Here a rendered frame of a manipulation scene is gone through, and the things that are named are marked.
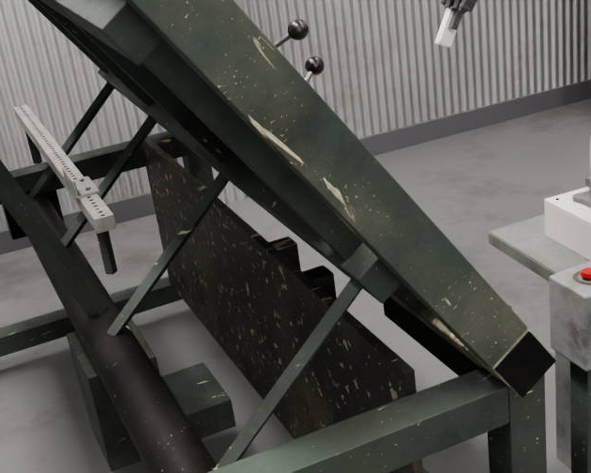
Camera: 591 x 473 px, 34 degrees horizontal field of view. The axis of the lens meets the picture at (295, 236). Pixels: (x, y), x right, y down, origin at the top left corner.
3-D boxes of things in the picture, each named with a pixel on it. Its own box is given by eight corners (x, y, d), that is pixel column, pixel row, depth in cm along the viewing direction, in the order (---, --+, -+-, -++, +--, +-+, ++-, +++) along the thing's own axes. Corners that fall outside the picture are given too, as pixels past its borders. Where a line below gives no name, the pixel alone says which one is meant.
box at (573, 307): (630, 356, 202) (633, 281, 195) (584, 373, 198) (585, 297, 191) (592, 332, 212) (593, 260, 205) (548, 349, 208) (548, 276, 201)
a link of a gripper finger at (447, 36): (461, 12, 182) (462, 13, 181) (447, 48, 184) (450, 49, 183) (448, 7, 180) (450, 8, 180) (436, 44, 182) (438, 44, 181)
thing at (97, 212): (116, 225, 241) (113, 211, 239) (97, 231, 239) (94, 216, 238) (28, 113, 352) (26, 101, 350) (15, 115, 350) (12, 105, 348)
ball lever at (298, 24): (255, 78, 174) (313, 36, 169) (241, 63, 172) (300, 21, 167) (254, 67, 177) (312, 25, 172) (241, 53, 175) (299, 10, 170)
